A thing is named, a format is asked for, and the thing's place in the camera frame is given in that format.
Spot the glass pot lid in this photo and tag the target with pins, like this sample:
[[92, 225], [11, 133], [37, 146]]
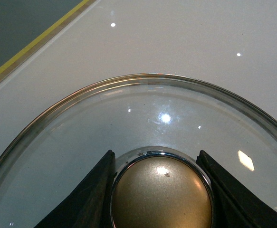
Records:
[[156, 125]]

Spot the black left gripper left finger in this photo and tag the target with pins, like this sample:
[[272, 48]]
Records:
[[87, 205]]

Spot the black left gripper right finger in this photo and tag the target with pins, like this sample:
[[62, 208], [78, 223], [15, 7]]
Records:
[[234, 205]]

